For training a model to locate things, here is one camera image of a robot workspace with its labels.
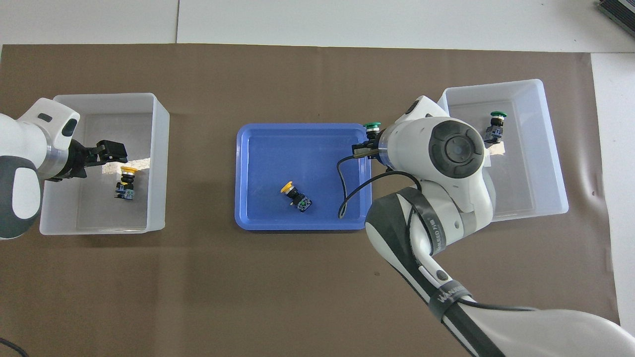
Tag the translucent white plastic box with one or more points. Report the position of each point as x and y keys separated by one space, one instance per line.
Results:
x=536 y=173
x=158 y=198

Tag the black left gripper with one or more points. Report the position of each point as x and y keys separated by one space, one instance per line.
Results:
x=79 y=158

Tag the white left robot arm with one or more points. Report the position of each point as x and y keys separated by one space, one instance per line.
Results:
x=20 y=144

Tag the blue plastic tray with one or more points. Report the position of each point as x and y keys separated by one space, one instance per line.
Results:
x=278 y=163

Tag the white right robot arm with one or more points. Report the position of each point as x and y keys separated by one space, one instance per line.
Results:
x=456 y=148

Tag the green push button switch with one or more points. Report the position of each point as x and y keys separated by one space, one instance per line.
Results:
x=372 y=125
x=495 y=131

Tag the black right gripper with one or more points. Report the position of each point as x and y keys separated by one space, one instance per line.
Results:
x=375 y=151

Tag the dark grey ribbed device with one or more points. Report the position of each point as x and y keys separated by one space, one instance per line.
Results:
x=620 y=11

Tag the brown paper table mat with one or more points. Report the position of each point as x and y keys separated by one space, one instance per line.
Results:
x=198 y=297

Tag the yellow push button switch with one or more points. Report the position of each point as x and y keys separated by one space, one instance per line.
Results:
x=126 y=191
x=297 y=197

